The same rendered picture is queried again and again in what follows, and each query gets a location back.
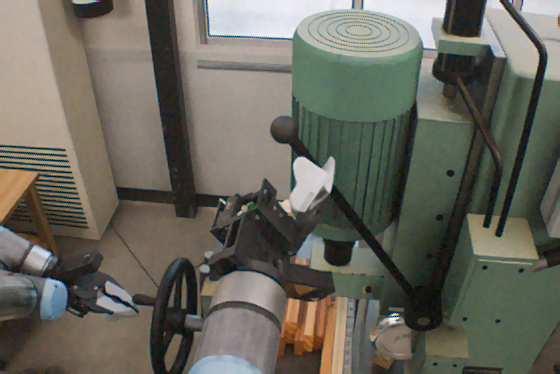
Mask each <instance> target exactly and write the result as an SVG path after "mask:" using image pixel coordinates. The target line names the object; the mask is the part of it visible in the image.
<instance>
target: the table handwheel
mask: <svg viewBox="0 0 560 374"><path fill-rule="evenodd" d="M183 277H184V278H185V283H186V287H187V301H186V308H181V297H182V286H183ZM174 283H175V288H176V289H175V295H174V303H173V307H172V306H169V307H168V305H169V298H170V295H171V292H172V289H173V287H174ZM197 305H198V282H197V276H196V271H195V267H194V265H193V263H192V262H191V261H190V260H189V259H187V258H185V257H179V258H177V259H174V260H173V261H172V262H171V263H170V265H169V267H168V268H167V270H165V272H164V274H163V276H162V281H161V282H160V285H159V288H158V290H157V296H156V300H155V303H154V307H153V316H152V321H151V327H150V331H151V335H150V354H151V364H152V368H153V372H154V374H182V371H183V369H184V368H185V366H186V363H187V359H188V357H189V354H190V350H191V348H192V341H193V336H194V332H195V331H196V332H202V329H203V326H204V323H205V320H204V319H202V318H201V316H196V315H197ZM164 331H165V332H166V336H165V337H164ZM174 334H180V335H182V338H181V344H180V348H179V350H178V353H177V355H176V360H175V361H174V363H173V365H172V366H171V367H172V368H171V369H170V370H169V371H167V370H166V366H165V359H164V357H165V356H166V351H167V349H168V347H169V345H170V344H171V339H172V338H173V336H174Z"/></svg>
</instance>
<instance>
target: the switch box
mask: <svg viewBox="0 0 560 374"><path fill-rule="evenodd" d="M540 209H541V215H542V217H543V219H544V224H545V225H546V228H547V232H548V235H549V236H550V237H554V238H557V237H560V155H559V160H558V161H557V163H556V168H555V169H554V171H553V176H552V177H551V179H550V182H549V185H548V188H547V190H546V193H545V196H544V198H543V200H542V204H541V206H540Z"/></svg>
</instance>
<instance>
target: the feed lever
mask: <svg viewBox="0 0 560 374"><path fill-rule="evenodd" d="M270 133H271V136H272V137H273V138H274V140H275V141H277V142H278V143H280V144H289V145H290V146H291V148H292V149H293V150H294V151H295V153H296V154H297V155H298V156H299V157H301V156H302V157H305V158H306V159H308V160H309V161H311V162H312V163H314V164H315V165H316V166H318V167H319V168H321V166H320V165H319V163H318V162H317V161H316V159H315V158H314V157H312V155H311V154H310V153H309V151H308V150H307V149H306V147H305V146H304V145H303V144H302V142H301V141H300V140H299V137H298V136H299V124H298V122H297V120H296V119H294V118H292V117H290V116H286V115H283V116H279V117H278V118H276V119H274V120H273V121H272V124H271V126H270ZM330 198H331V199H333V200H334V202H335V203H336V204H337V205H338V207H339V208H340V211H341V212H342V213H343V214H344V216H345V217H346V218H348V220H349V221H350V222H351V224H352V225H353V226H354V227H355V230H356V231H357V232H358V234H360V235H361V236H362V238H363V239H364V240H365V242H366V243H367V245H368V247H369V248H371V249H372V251H373V252H374V253H375V254H376V256H377V257H378V260H379V261H381V262H382V264H383V265H384V266H385V267H386V269H387V271H388V272H389V273H390V274H391V275H392V277H393V278H394V279H395V280H396V282H397V283H398V284H399V286H400V287H401V288H402V290H403V291H404V292H405V294H404V296H403V304H404V324H405V325H406V326H408V327H409V328H410V329H412V330H414V331H431V330H433V329H435V328H437V327H438V326H439V325H440V324H441V325H443V326H445V327H447V328H449V329H451V330H456V329H458V324H449V323H448V322H449V320H448V317H447V316H446V315H444V314H443V313H442V306H441V300H442V299H441V294H440V292H439V291H438V290H437V289H435V288H433V287H430V286H428V285H420V286H417V287H414V288H413V287H412V286H411V285H410V284H409V282H408V281H407V280H406V278H405V277H404V276H403V274H402V273H401V272H400V270H399V269H398V267H397V266H396V265H395V264H394V262H393V261H392V260H391V259H390V257H389V255H388V254H387V253H386V252H385V250H384V249H383V248H382V246H380V244H379V242H378V241H377V240H376V238H375V237H374V236H373V234H372V233H370V232H369V229H368V228H367V226H366V225H365V224H364V222H363V221H362V220H361V219H360V217H358V216H357V214H356V212H355V211H354V209H353V208H352V207H351V205H350V204H349V203H348V201H347V200H346V199H345V198H344V197H343V196H342V195H341V193H340V191H339V189H338V188H337V187H336V186H335V184H334V183H333V184H332V188H331V191H330Z"/></svg>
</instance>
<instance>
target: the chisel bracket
mask: <svg viewBox="0 0 560 374"><path fill-rule="evenodd" d="M323 255H324V244H321V243H313V244H312V247H311V254H310V261H309V268H312V269H316V270H319V271H326V272H330V273H332V279H333V283H334V287H335V293H333V294H330V296H339V297H347V298H356V299H364V298H362V286H363V285H371V286H373V298H372V300H380V296H381V290H382V285H383V281H384V265H383V264H382V262H381V261H379V260H378V257H377V256H376V254H375V253H374V252H373V251H372V249H371V248H370V249H368V248H359V247H353V248H352V255H351V260H350V263H349V264H348V265H346V266H343V267H334V266H332V265H330V264H328V263H327V262H326V261H325V259H324V256H323Z"/></svg>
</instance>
